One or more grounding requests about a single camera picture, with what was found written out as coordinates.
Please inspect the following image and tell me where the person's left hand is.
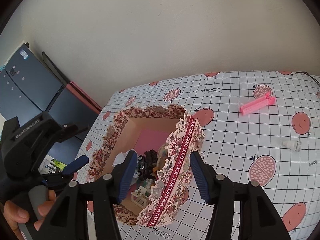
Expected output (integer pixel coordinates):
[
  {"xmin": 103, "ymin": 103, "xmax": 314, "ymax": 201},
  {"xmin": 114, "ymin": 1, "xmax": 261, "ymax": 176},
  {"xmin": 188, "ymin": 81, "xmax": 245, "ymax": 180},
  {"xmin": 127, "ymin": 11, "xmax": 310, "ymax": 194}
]
[{"xmin": 3, "ymin": 190, "xmax": 57, "ymax": 229}]

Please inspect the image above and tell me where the black toy figure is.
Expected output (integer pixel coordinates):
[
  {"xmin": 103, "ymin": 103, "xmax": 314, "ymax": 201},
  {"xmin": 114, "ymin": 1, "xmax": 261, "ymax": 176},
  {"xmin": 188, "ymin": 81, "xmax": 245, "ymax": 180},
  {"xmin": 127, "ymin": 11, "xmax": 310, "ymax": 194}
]
[{"xmin": 144, "ymin": 149, "xmax": 158, "ymax": 170}]

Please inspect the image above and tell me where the white plastic clip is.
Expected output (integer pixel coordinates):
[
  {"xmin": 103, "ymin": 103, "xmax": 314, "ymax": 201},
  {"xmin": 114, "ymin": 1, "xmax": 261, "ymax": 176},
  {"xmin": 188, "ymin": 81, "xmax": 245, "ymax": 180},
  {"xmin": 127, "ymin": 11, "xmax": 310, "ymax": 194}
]
[{"xmin": 131, "ymin": 187, "xmax": 152, "ymax": 208}]

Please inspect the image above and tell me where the small white dropper bottle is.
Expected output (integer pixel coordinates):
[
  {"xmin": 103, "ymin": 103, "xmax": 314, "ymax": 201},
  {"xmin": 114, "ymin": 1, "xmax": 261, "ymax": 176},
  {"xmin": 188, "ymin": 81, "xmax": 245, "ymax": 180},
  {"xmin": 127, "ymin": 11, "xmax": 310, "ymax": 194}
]
[{"xmin": 282, "ymin": 140, "xmax": 302, "ymax": 152}]

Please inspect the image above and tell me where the pink plastic sealing clip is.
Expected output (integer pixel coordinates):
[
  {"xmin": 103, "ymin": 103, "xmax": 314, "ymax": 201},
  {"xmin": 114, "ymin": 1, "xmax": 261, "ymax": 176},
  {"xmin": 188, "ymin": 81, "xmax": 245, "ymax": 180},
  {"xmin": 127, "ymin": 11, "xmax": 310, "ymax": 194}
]
[{"xmin": 239, "ymin": 92, "xmax": 277, "ymax": 117}]

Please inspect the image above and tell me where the green carton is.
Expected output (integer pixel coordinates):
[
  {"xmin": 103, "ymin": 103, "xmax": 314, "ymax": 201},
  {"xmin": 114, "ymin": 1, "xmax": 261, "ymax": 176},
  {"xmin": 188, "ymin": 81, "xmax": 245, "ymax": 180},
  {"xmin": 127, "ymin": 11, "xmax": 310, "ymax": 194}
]
[{"xmin": 49, "ymin": 159, "xmax": 67, "ymax": 170}]

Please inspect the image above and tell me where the white paper ball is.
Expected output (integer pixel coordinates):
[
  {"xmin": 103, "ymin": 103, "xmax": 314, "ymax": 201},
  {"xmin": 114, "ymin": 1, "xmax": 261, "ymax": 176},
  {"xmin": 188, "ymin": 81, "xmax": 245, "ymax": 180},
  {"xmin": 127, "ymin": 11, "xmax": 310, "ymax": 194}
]
[{"xmin": 112, "ymin": 149, "xmax": 138, "ymax": 170}]

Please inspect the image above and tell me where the dark blue refrigerator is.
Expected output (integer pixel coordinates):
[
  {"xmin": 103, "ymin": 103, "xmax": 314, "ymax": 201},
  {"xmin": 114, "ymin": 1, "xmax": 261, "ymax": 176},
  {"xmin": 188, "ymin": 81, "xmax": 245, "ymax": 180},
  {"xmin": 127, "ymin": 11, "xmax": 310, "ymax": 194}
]
[{"xmin": 0, "ymin": 42, "xmax": 99, "ymax": 155}]

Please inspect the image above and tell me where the black cable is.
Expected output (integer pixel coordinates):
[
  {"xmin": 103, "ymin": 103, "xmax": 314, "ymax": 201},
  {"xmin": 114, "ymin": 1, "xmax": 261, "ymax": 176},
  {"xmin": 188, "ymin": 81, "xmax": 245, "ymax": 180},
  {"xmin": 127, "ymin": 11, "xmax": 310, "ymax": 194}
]
[{"xmin": 299, "ymin": 71, "xmax": 320, "ymax": 87}]

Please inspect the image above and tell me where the black flat panel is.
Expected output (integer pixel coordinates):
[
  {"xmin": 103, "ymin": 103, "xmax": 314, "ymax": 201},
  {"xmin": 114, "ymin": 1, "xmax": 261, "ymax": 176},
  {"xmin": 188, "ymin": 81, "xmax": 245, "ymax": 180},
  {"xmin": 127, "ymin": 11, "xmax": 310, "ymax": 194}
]
[{"xmin": 42, "ymin": 51, "xmax": 72, "ymax": 87}]

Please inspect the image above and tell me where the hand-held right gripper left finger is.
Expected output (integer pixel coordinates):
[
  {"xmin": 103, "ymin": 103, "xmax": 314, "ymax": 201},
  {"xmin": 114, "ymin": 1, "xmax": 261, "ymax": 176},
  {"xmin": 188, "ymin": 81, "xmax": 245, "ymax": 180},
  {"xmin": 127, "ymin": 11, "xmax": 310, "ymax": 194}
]
[{"xmin": 34, "ymin": 151, "xmax": 138, "ymax": 240}]

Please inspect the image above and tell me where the red flat board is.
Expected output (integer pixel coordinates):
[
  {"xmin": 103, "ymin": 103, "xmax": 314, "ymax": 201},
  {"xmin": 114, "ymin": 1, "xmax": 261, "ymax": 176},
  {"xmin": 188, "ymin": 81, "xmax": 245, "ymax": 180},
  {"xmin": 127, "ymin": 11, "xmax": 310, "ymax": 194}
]
[{"xmin": 65, "ymin": 81, "xmax": 103, "ymax": 114}]

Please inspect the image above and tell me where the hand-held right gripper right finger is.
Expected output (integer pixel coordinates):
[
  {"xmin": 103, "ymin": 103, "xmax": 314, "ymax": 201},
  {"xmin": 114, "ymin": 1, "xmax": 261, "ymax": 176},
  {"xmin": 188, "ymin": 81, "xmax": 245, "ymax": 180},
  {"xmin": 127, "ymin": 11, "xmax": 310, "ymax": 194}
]
[{"xmin": 189, "ymin": 151, "xmax": 292, "ymax": 240}]

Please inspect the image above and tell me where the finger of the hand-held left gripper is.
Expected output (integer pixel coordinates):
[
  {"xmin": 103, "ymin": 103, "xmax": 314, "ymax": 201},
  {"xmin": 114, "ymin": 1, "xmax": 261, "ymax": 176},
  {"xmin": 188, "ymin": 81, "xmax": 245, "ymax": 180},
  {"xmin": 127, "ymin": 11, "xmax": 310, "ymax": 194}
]
[
  {"xmin": 42, "ymin": 155, "xmax": 89, "ymax": 189},
  {"xmin": 57, "ymin": 122, "xmax": 92, "ymax": 143}
]

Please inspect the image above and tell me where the floral paper box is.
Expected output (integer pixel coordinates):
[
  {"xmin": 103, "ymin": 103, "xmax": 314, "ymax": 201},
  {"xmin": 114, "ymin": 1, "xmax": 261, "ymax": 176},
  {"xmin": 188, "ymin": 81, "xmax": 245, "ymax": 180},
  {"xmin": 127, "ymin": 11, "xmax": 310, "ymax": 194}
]
[{"xmin": 86, "ymin": 104, "xmax": 205, "ymax": 228}]

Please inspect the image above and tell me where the desktop with checked fruit tablecloth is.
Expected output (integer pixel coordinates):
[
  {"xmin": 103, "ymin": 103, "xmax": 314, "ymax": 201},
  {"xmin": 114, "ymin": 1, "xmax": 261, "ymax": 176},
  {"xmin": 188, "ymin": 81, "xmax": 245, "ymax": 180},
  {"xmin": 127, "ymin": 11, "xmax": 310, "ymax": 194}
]
[{"xmin": 72, "ymin": 70, "xmax": 320, "ymax": 240}]

